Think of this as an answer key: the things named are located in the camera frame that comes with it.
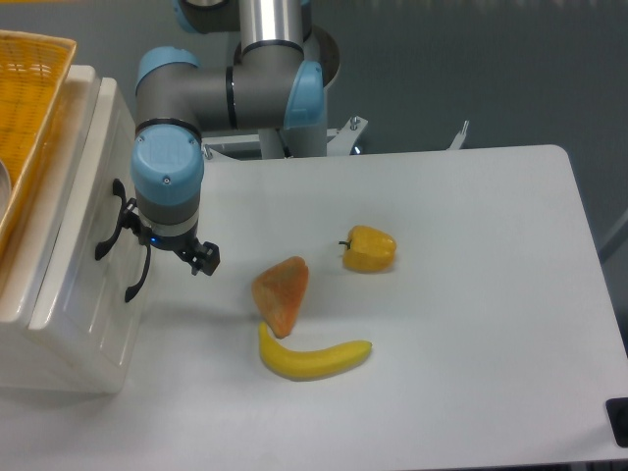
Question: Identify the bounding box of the yellow banana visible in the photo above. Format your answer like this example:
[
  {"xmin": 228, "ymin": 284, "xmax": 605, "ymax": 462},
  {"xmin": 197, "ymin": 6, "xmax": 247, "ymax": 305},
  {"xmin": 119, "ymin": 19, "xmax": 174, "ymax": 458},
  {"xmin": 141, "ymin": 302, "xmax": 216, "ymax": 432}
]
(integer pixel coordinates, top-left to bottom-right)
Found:
[{"xmin": 257, "ymin": 323, "xmax": 373, "ymax": 381}]

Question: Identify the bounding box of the orange sandwich toast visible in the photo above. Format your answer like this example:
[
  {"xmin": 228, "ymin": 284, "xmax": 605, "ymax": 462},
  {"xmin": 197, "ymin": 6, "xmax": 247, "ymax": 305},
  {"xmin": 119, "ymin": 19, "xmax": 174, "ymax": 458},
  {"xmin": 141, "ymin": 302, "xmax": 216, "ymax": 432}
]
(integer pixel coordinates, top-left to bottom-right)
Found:
[{"xmin": 251, "ymin": 256, "xmax": 309, "ymax": 339}]

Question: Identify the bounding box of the yellow bell pepper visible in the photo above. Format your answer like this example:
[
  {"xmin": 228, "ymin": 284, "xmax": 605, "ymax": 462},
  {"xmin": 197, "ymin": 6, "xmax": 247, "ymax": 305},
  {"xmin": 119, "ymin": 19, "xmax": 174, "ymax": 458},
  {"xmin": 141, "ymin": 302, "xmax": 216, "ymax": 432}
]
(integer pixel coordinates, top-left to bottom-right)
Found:
[{"xmin": 339, "ymin": 226, "xmax": 397, "ymax": 273}]

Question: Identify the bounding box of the white clamp bracket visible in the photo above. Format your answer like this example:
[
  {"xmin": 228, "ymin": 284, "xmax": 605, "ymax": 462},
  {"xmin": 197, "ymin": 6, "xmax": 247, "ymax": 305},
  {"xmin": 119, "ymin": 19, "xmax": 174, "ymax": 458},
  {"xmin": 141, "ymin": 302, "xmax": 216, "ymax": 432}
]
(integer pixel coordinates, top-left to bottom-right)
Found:
[{"xmin": 447, "ymin": 120, "xmax": 470, "ymax": 150}]

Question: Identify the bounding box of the yellow plastic basket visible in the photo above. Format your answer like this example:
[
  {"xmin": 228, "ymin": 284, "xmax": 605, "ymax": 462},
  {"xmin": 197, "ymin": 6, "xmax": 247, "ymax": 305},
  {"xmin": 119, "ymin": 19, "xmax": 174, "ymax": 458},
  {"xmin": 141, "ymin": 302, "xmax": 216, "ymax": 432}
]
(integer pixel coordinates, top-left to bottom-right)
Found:
[{"xmin": 1, "ymin": 30, "xmax": 78, "ymax": 249}]

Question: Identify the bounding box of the black object at table edge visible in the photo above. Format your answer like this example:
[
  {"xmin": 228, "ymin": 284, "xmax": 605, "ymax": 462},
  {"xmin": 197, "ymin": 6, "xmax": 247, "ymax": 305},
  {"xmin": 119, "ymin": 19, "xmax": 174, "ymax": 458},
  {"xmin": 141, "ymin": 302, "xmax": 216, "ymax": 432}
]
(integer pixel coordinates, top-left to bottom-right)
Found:
[{"xmin": 605, "ymin": 397, "xmax": 628, "ymax": 448}]

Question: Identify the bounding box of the black lower drawer handle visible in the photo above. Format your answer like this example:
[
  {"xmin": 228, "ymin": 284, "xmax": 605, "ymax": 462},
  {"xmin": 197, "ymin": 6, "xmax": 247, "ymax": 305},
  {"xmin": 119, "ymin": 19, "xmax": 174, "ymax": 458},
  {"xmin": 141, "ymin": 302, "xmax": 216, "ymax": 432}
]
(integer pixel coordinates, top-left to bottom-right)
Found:
[{"xmin": 124, "ymin": 245, "xmax": 152, "ymax": 303}]

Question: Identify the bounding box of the white top drawer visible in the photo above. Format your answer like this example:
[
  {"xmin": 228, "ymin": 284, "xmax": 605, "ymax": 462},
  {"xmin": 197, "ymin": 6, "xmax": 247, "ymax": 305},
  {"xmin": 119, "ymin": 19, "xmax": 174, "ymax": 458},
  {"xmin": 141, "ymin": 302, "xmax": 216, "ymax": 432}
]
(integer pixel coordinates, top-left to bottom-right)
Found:
[{"xmin": 29, "ymin": 78, "xmax": 148, "ymax": 393}]

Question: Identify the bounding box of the metal bowl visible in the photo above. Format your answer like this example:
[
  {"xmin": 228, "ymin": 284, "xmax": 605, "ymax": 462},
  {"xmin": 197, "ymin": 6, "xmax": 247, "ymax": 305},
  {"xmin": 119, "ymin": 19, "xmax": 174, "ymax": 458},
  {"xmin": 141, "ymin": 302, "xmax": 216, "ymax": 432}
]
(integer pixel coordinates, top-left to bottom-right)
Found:
[{"xmin": 0, "ymin": 161, "xmax": 12, "ymax": 220}]

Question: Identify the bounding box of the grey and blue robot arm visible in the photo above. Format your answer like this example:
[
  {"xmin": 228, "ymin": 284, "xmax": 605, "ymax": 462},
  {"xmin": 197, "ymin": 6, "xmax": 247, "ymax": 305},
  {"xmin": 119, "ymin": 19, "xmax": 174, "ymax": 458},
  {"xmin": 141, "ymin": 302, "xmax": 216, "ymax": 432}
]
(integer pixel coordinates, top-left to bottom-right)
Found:
[{"xmin": 125, "ymin": 1, "xmax": 326, "ymax": 275}]

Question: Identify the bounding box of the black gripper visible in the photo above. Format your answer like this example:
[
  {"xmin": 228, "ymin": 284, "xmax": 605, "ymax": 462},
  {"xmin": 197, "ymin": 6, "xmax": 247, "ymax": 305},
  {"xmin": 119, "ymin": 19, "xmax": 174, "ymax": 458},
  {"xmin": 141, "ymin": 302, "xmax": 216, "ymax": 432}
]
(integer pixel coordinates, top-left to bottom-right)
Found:
[{"xmin": 117, "ymin": 197, "xmax": 220, "ymax": 276}]

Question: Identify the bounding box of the white drawer cabinet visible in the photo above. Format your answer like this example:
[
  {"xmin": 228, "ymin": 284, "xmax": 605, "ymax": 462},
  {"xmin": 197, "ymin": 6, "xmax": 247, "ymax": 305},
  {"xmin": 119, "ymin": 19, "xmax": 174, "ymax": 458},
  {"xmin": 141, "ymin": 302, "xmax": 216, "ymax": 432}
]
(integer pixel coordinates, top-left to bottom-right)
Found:
[{"xmin": 0, "ymin": 64, "xmax": 133, "ymax": 395}]

